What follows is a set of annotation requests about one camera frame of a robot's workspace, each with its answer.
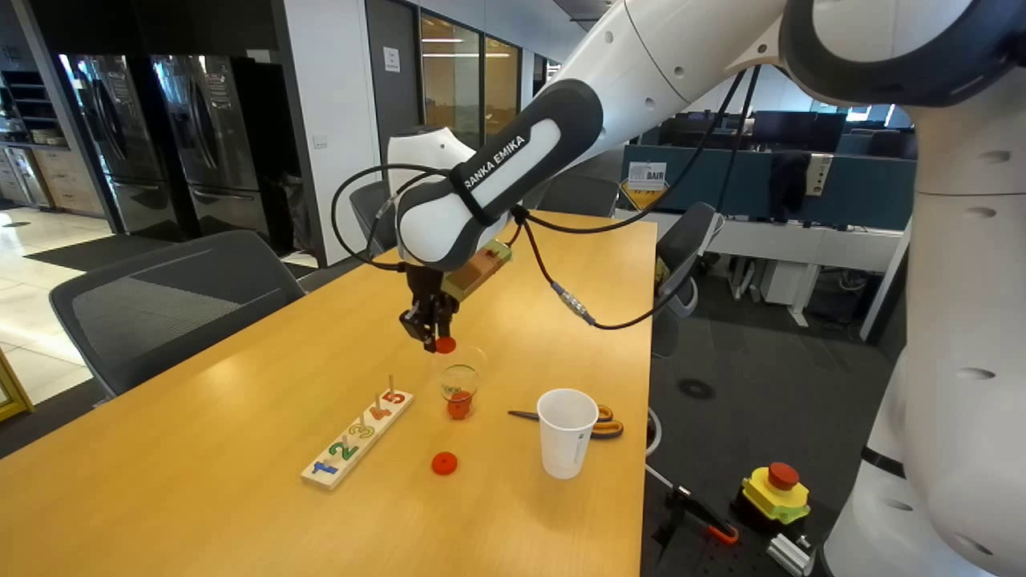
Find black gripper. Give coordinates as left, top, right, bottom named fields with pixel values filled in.
left=402, top=266, right=460, bottom=351

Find transparent plastic cup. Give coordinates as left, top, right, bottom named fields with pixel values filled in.
left=433, top=343, right=490, bottom=422

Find white paper cup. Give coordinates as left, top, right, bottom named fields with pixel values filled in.
left=533, top=383, right=602, bottom=480

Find grey mesh office chair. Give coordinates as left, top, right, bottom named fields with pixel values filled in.
left=45, top=228, right=307, bottom=400
left=346, top=180, right=402, bottom=256

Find wooden number puzzle board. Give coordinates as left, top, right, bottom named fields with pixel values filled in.
left=298, top=383, right=417, bottom=492

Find white yellow sign board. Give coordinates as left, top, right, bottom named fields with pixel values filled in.
left=621, top=158, right=674, bottom=213

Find dark office chair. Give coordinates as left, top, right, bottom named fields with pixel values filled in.
left=650, top=202, right=722, bottom=329

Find dark glass door cabinet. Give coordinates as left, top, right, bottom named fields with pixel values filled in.
left=59, top=49, right=277, bottom=240

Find yellow red emergency stop button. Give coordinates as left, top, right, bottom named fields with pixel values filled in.
left=736, top=458, right=813, bottom=529

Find white office desk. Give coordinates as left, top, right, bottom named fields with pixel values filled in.
left=703, top=218, right=910, bottom=346

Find beige drawer cabinet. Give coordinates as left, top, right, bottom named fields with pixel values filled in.
left=24, top=141, right=108, bottom=222

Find grey metal block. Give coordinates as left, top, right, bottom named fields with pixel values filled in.
left=764, top=529, right=822, bottom=577

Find yellow framed board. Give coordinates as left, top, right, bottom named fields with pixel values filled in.
left=0, top=350, right=34, bottom=426

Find blue desk partition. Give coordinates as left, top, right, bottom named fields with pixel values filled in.
left=621, top=110, right=923, bottom=234

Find black looping cable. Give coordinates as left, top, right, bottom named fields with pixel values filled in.
left=326, top=159, right=428, bottom=273

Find black cable with connector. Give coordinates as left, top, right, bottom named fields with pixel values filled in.
left=511, top=59, right=764, bottom=333

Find black orange handled scissors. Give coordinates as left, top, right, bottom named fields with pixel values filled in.
left=507, top=400, right=629, bottom=443

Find black tool with red handle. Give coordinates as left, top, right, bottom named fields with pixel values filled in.
left=650, top=483, right=743, bottom=551

